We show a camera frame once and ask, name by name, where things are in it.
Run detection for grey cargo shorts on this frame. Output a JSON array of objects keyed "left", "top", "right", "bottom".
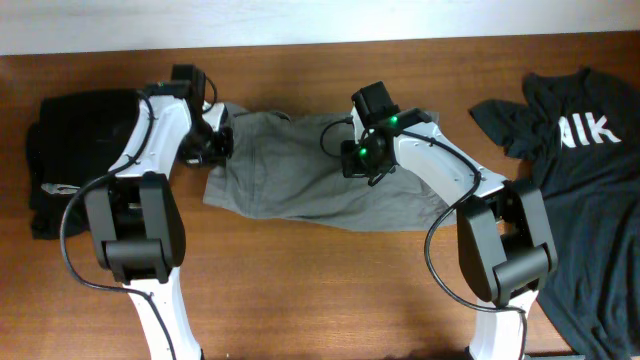
[{"left": 203, "top": 103, "right": 447, "bottom": 232}]

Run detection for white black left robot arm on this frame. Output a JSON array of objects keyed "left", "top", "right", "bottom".
[{"left": 81, "top": 64, "right": 234, "bottom": 359}]

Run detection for folded black garment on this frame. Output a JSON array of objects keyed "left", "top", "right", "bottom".
[{"left": 26, "top": 89, "right": 140, "bottom": 240}]

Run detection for dark teal printed t-shirt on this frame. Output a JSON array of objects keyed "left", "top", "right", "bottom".
[{"left": 469, "top": 68, "right": 639, "bottom": 359}]

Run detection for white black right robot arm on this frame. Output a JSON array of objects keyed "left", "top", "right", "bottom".
[{"left": 340, "top": 82, "right": 558, "bottom": 359}]

